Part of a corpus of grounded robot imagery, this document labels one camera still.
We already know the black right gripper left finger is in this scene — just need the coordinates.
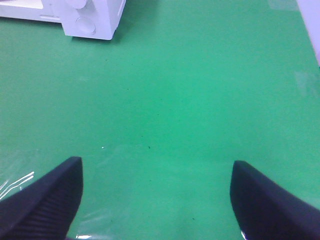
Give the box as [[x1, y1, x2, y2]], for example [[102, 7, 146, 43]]
[[0, 156, 83, 240]]

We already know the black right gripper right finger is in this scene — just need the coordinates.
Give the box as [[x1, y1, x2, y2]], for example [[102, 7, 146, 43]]
[[229, 160, 320, 240]]

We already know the round door release button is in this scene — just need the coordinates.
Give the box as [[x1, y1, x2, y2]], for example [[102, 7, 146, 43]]
[[75, 17, 96, 34]]

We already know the white microwave oven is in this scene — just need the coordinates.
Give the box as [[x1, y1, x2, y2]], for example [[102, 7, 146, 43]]
[[0, 0, 126, 40]]

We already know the lower white microwave knob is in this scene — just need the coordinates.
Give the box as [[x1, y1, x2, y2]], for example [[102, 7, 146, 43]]
[[71, 0, 88, 10]]

